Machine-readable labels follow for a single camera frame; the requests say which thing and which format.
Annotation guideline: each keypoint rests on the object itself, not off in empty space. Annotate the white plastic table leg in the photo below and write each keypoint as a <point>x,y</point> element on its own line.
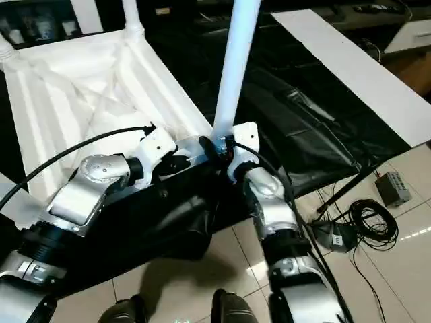
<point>17,198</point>
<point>6,50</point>
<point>131,17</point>
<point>235,67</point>

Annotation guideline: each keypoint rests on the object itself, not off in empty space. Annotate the white plastic table top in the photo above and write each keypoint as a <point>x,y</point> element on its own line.
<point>67,101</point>

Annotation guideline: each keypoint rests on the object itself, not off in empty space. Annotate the black work mat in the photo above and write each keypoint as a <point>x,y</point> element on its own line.
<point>303,117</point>

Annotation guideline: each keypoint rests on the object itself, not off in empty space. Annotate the black cabinet with gold label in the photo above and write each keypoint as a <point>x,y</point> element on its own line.
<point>188,8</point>

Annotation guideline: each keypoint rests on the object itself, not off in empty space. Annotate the white flat board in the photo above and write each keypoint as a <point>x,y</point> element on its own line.
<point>336,57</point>

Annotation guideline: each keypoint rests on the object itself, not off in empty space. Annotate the dark robot left foot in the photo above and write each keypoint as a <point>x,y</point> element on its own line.
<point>123,311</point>

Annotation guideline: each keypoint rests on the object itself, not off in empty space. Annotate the dark robot foot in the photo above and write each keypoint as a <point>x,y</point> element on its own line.
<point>235,309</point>
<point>123,311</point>

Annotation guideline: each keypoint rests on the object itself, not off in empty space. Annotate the dark robot right foot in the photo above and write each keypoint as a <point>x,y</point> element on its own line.
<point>235,309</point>

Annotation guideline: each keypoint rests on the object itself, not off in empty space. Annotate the white display cabinet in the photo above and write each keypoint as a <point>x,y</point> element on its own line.
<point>87,17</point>

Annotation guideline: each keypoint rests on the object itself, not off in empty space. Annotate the small white cup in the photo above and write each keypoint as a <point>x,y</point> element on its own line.
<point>15,36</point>
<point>68,28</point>

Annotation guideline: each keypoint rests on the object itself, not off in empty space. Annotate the grey perforated metal box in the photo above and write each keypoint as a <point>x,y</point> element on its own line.
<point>392,190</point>

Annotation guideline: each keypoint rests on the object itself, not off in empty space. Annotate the white blue patterned jar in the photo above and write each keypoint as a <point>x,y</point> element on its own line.
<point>43,29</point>

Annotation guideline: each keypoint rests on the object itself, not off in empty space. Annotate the white low drawer cabinet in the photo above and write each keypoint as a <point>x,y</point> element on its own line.
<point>410,33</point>

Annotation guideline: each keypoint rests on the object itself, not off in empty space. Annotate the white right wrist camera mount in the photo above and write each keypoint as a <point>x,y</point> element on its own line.
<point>246,134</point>

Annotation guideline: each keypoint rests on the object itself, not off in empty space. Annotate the black metal table frame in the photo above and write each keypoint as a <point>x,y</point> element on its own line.
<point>343,188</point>

